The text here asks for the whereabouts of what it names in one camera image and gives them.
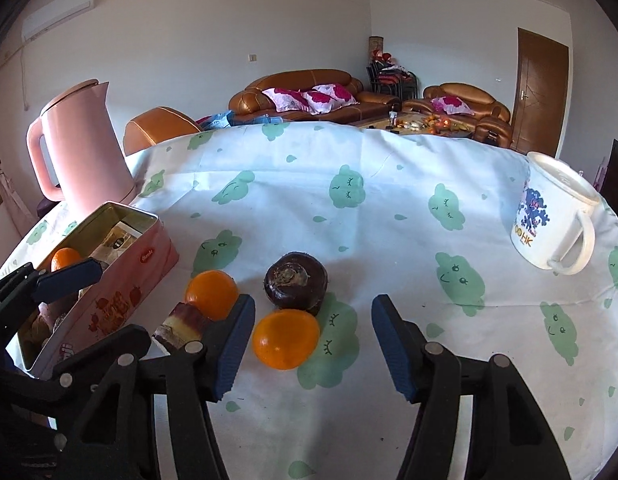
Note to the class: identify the brown leather sofa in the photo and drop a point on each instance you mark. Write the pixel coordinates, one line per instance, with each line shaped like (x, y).
(289, 80)

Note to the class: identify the brown wooden door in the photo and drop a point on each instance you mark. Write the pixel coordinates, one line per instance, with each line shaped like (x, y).
(541, 90)

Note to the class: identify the printed paper liner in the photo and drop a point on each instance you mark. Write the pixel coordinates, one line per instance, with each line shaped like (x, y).
(116, 240)

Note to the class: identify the white green-printed tablecloth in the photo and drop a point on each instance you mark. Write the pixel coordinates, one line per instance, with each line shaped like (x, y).
(389, 240)

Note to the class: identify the dark round stool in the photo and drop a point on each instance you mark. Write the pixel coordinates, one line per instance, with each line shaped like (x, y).
(49, 205)

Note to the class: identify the blue checked cloth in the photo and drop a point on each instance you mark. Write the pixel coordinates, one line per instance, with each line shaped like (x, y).
(219, 120)

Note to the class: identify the stacked dark chairs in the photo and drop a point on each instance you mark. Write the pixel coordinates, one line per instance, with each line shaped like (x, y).
(391, 77)

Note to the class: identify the orange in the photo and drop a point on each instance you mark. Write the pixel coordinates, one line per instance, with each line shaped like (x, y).
(64, 258)
(211, 292)
(285, 338)

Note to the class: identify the dark sugarcane piece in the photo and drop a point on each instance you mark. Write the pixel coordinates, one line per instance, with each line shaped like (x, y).
(181, 325)

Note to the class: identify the assorted small snacks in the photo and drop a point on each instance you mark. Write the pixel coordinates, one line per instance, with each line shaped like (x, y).
(429, 122)

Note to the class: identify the pink floral pillow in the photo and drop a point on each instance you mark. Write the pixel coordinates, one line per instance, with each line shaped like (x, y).
(329, 97)
(286, 100)
(451, 106)

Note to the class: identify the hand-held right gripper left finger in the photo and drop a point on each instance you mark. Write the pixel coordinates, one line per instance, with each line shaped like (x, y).
(234, 347)

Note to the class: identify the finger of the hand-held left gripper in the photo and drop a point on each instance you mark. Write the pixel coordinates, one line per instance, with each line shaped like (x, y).
(89, 360)
(69, 275)

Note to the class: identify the brown leather armchair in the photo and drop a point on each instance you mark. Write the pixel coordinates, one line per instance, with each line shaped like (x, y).
(464, 92)

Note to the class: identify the wooden coffee table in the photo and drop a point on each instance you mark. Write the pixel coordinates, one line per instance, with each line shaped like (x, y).
(374, 122)

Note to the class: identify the pink electric kettle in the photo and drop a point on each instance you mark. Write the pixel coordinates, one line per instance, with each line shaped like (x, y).
(84, 150)

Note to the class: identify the small brown round fruit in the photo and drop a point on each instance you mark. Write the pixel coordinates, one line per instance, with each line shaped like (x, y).
(33, 331)

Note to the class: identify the dark brown water chestnut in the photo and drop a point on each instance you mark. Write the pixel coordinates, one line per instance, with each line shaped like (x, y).
(295, 285)

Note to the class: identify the white printed mug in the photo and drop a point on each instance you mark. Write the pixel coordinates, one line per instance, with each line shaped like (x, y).
(544, 240)

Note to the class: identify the pink tin box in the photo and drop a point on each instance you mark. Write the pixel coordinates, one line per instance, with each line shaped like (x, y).
(134, 270)

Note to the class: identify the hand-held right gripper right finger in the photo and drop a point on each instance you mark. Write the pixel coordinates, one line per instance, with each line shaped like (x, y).
(394, 350)

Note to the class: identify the beige curtain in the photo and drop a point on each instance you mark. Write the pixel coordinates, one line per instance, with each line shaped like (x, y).
(9, 195)

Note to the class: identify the brown leather chair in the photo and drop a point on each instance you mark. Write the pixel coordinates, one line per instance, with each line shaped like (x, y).
(154, 130)

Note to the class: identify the white air conditioner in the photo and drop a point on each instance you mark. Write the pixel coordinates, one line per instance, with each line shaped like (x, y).
(59, 12)

